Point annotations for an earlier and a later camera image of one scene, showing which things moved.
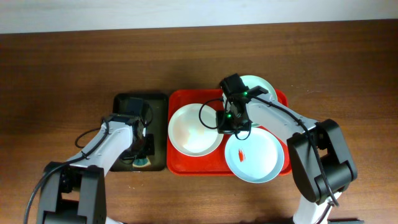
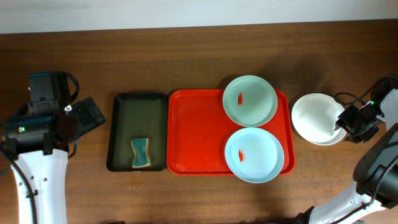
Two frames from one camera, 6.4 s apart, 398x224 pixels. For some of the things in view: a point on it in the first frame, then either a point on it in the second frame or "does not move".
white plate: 192,130 to 314,116
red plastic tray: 216,163 does not move
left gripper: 144,144 to 90,111
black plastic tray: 158,128 does not move
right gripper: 232,127 to 347,119
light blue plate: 257,159 does not move
